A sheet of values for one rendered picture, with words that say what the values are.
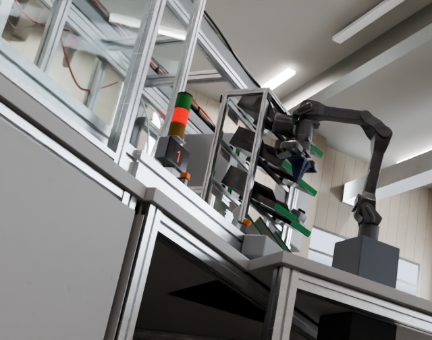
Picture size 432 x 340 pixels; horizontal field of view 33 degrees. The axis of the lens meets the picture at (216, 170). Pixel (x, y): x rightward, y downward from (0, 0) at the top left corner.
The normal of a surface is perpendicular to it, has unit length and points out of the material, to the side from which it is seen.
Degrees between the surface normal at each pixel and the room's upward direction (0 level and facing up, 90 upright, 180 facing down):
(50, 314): 90
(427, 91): 180
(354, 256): 90
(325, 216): 90
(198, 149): 90
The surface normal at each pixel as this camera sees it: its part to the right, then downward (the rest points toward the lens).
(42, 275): 0.88, -0.01
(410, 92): -0.19, 0.91
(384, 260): 0.44, -0.26
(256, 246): -0.44, -0.41
